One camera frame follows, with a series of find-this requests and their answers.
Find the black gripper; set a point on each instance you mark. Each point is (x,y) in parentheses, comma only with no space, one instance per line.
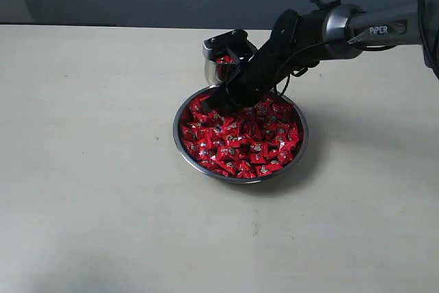
(253,79)

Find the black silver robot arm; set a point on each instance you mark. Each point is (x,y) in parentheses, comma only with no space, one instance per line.
(335,31)

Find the small steel cup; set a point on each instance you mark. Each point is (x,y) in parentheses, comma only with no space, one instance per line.
(219,66)

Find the stainless steel bowl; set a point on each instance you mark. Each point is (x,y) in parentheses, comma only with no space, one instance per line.
(275,120)

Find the red wrapped candy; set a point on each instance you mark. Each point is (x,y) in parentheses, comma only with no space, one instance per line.
(262,148)
(225,153)
(267,169)

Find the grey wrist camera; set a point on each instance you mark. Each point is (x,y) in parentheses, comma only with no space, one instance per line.
(234,44)

